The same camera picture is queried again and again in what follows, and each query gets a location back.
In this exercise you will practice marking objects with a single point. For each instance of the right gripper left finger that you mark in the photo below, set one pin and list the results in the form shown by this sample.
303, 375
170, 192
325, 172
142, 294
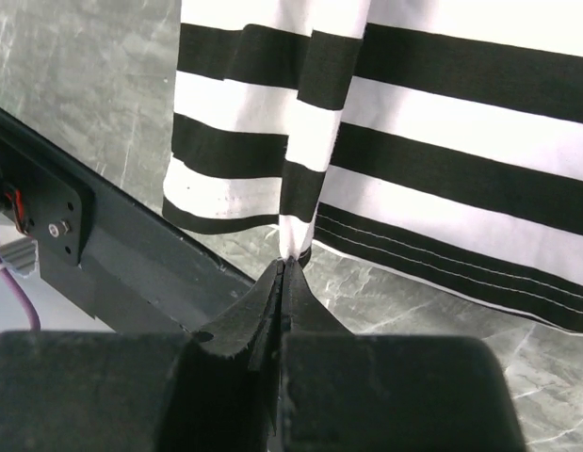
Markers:
213, 389

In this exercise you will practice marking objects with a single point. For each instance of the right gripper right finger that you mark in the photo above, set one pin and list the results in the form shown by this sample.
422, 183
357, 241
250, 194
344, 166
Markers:
352, 392

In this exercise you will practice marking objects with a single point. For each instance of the black white striped tank top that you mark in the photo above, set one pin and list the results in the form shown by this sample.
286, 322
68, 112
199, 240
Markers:
442, 140

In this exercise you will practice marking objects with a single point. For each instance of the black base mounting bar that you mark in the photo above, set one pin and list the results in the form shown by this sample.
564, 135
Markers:
107, 253

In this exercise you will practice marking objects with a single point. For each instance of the aluminium frame rail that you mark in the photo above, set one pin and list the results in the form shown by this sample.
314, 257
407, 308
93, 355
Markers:
20, 255

